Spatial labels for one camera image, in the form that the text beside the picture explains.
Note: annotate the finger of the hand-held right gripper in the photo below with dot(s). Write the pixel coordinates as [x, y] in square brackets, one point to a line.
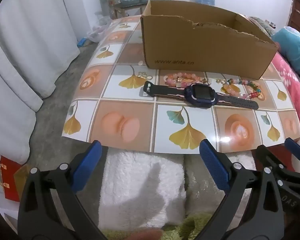
[293, 147]
[267, 157]

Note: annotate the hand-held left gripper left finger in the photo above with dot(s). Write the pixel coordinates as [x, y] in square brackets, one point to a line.
[90, 155]

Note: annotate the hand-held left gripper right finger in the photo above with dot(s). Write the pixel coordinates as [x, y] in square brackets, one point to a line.
[212, 162]

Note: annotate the dark blue smart watch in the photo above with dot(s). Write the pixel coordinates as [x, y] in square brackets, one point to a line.
[198, 92]

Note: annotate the brown cardboard box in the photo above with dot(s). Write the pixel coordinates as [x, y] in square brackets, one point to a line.
[202, 50]

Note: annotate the beige plush cloth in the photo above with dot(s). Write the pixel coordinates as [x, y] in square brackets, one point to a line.
[205, 197]

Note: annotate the white fluffy towel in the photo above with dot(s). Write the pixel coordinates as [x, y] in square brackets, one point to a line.
[130, 180]

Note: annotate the pink flowered blanket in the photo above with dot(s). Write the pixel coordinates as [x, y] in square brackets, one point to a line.
[295, 92]

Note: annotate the green shaggy rug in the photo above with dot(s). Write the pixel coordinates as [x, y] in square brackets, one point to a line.
[190, 226]

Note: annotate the red gift bag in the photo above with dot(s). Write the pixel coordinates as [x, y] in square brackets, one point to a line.
[11, 180]

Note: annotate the light blue pillow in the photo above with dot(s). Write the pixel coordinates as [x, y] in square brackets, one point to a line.
[293, 47]

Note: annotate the clear plastic bag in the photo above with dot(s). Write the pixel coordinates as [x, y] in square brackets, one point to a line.
[100, 30]

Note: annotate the grey knitted cloth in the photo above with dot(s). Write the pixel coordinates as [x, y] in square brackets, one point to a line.
[261, 25]

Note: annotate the white curtain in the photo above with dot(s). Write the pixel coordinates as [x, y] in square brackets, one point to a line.
[27, 42]

